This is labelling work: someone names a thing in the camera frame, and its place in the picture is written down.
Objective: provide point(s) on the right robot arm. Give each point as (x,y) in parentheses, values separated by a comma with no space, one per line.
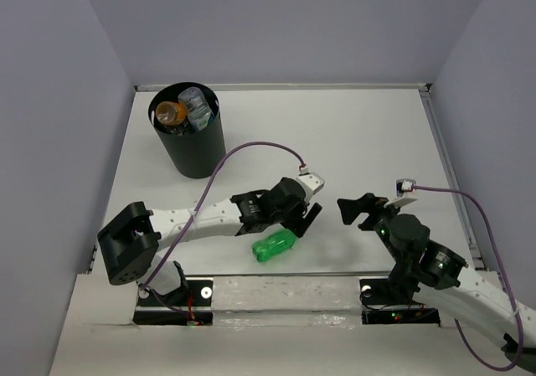
(434,275)

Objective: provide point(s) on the white foam strip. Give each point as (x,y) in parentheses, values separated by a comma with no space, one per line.
(286,301)

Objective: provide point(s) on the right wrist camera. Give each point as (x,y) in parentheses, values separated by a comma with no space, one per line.
(405,189)

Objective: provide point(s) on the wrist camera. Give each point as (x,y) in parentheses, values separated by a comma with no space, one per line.
(311,183)
(405,189)

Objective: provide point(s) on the black cylindrical bin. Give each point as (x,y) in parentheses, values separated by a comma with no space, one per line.
(194,155)

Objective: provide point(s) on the clear bottle white-green label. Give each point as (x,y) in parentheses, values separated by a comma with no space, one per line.
(200,114)

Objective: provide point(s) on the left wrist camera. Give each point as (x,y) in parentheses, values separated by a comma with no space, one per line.
(311,183)

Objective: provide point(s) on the orange juice bottle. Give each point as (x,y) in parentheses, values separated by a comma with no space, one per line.
(170,113)

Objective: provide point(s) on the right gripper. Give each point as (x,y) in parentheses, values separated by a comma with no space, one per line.
(369,203)

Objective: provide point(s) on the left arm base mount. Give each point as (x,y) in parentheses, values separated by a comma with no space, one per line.
(190,305)

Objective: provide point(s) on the clear bottle black label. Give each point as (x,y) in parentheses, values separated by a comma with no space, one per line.
(180,130)

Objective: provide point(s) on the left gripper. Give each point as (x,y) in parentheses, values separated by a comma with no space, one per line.
(297,223)

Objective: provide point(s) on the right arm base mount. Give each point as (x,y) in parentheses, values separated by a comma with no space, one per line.
(381,306)

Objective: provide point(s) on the green plastic bottle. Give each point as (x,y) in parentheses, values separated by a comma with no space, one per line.
(273,245)

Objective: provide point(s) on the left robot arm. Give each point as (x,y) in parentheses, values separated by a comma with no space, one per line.
(131,242)

